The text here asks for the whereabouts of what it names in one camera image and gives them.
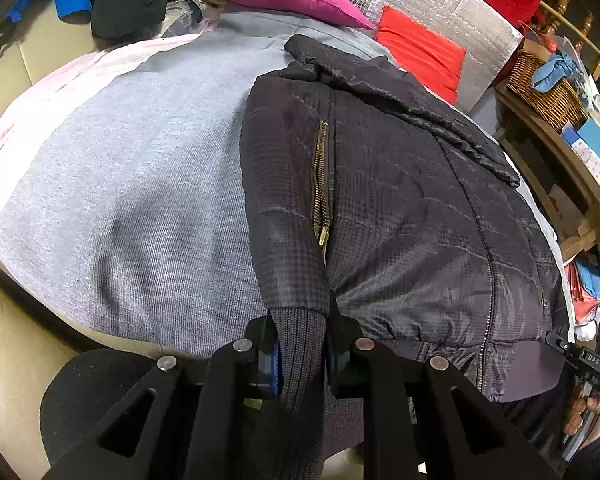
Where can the cream sofa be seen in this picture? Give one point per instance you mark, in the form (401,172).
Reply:
(20,370)

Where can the person's right hand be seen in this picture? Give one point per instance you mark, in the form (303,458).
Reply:
(575,412)

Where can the white sheet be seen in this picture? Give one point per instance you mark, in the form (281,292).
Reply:
(55,90)

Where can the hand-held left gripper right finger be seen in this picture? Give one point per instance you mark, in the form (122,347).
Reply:
(333,366)

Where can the silver foil insulation mat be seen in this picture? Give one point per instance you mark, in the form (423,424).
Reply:
(460,15)

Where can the white patterned box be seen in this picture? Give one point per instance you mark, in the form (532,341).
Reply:
(587,155)

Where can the wooden stair banister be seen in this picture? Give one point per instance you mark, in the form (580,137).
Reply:
(565,5)

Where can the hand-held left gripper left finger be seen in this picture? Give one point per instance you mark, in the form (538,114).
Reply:
(275,372)

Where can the grey blanket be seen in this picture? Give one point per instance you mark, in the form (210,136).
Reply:
(145,200)

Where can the red-orange pillow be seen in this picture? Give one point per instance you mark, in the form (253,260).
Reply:
(425,55)

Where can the wooden side table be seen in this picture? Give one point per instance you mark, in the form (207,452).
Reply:
(570,185)

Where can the wicker basket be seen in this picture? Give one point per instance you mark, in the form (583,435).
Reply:
(545,92)

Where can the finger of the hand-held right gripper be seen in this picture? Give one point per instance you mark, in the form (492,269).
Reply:
(562,346)

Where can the pile of folded clothes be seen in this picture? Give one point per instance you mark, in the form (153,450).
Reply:
(587,285)

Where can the dark quilted zip jacket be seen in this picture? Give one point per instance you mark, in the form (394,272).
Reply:
(405,210)

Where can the light blue cloth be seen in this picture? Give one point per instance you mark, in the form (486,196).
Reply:
(555,70)

